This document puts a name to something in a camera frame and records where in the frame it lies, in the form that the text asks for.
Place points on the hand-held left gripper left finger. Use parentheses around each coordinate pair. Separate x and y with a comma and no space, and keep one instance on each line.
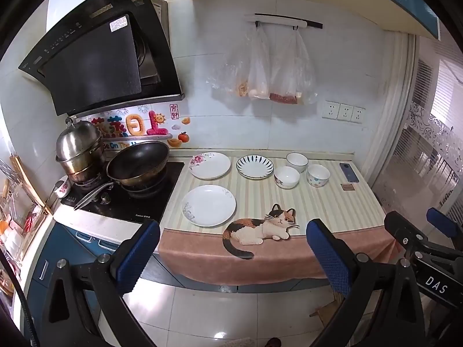
(139,256)

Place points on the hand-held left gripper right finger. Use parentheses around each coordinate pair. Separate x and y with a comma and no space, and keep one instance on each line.
(329,256)

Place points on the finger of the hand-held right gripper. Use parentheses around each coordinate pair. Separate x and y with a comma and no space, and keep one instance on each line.
(441,222)
(405,229)

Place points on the white bowl blue pattern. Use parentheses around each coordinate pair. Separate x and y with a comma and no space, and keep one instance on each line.
(318,175)

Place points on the white bowl pink flowers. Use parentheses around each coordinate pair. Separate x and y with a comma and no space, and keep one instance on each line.
(286,177)

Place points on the plain white bowl dark rim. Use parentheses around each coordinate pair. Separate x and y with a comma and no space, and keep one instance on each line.
(297,161)

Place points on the white plate pink flowers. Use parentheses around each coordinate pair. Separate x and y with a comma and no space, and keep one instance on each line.
(210,165)

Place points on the white plate blue stripes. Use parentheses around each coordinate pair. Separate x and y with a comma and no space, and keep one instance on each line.
(255,167)

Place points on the striped cat counter mat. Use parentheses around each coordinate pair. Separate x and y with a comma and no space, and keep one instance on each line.
(325,209)

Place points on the cardboard piece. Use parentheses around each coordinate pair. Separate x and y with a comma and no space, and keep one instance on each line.
(327,312)

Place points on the black glass gas stove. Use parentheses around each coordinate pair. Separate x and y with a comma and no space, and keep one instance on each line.
(159,202)

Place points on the blue base cabinet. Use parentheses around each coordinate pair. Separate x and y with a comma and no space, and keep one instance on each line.
(61,245)

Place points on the patterned glass sliding door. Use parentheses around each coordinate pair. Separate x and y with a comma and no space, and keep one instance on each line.
(427,144)

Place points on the blue smartphone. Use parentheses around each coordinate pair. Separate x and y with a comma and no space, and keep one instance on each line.
(349,172)

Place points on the black wok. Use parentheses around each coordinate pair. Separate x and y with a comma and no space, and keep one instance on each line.
(139,159)

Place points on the small red floral bowl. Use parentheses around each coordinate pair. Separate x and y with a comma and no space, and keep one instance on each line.
(63,187)

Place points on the stainless steel steamer pot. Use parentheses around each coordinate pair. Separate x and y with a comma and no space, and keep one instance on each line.
(77,141)

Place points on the wooden cutting board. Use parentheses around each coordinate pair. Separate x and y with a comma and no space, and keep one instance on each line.
(25,179)

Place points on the clear plastic bag with sausage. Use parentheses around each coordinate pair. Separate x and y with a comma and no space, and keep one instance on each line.
(293,76)

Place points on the black range hood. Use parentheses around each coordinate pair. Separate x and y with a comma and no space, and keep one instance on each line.
(90,61)

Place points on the white wall socket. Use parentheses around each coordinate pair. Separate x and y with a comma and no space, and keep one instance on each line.
(331,110)
(358,114)
(345,112)

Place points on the colourful wall sticker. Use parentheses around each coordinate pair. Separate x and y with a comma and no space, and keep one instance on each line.
(144,124)

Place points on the white wall hook rail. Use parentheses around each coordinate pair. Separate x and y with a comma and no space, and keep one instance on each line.
(282,21)

